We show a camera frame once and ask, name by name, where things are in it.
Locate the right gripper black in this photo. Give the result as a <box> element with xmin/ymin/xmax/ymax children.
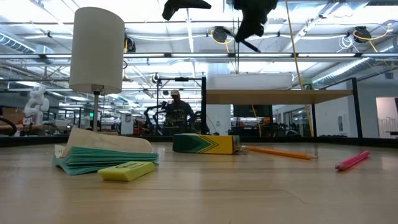
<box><xmin>233</xmin><ymin>0</ymin><xmax>279</xmax><ymax>44</ymax></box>

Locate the green yellow crayon box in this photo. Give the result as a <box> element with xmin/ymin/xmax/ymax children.
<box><xmin>172</xmin><ymin>133</ymin><xmax>242</xmax><ymax>156</ymax></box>

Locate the yellow pencil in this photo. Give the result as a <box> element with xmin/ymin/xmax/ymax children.
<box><xmin>241</xmin><ymin>145</ymin><xmax>319</xmax><ymax>161</ymax></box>

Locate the teal sticky note pad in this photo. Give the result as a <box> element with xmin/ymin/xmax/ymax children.
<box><xmin>52</xmin><ymin>127</ymin><xmax>160</xmax><ymax>177</ymax></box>

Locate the yellow eraser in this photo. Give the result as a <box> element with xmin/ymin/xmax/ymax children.
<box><xmin>97</xmin><ymin>161</ymin><xmax>156</xmax><ymax>182</ymax></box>

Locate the clear supply box purple lid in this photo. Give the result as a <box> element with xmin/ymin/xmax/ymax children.
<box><xmin>206</xmin><ymin>72</ymin><xmax>294</xmax><ymax>91</ymax></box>

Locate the brown cardboard box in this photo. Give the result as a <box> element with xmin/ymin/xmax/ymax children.
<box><xmin>1</xmin><ymin>107</ymin><xmax>25</xmax><ymax>125</ymax></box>

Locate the wooden shelf board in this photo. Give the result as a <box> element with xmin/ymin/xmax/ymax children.
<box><xmin>206</xmin><ymin>89</ymin><xmax>354</xmax><ymax>105</ymax></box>

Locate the black monitor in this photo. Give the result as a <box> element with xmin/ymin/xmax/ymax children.
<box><xmin>233</xmin><ymin>104</ymin><xmax>273</xmax><ymax>118</ymax></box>

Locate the white shade wooden base lamp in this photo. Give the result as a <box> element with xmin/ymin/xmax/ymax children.
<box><xmin>68</xmin><ymin>6</ymin><xmax>126</xmax><ymax>135</ymax></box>

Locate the person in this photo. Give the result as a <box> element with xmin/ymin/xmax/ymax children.
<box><xmin>165</xmin><ymin>89</ymin><xmax>196</xmax><ymax>135</ymax></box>

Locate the white cabinet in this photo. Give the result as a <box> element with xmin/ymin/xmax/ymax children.
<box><xmin>120</xmin><ymin>113</ymin><xmax>135</xmax><ymax>136</ymax></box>

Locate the black ceiling cable reel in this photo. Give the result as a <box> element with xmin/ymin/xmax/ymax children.
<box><xmin>213</xmin><ymin>26</ymin><xmax>228</xmax><ymax>44</ymax></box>
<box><xmin>353</xmin><ymin>26</ymin><xmax>373</xmax><ymax>44</ymax></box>
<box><xmin>124</xmin><ymin>32</ymin><xmax>137</xmax><ymax>53</ymax></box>

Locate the yellow hanging cable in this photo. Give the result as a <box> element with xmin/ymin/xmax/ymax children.
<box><xmin>284</xmin><ymin>0</ymin><xmax>315</xmax><ymax>138</ymax></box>

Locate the black background station frame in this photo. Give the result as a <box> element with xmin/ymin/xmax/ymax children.
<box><xmin>155</xmin><ymin>76</ymin><xmax>203</xmax><ymax>135</ymax></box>

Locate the wooden shelf with black frame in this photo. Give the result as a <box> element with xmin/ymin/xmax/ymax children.
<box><xmin>200</xmin><ymin>77</ymin><xmax>364</xmax><ymax>147</ymax></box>

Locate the black table frame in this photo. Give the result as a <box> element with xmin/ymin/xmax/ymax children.
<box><xmin>0</xmin><ymin>134</ymin><xmax>398</xmax><ymax>148</ymax></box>

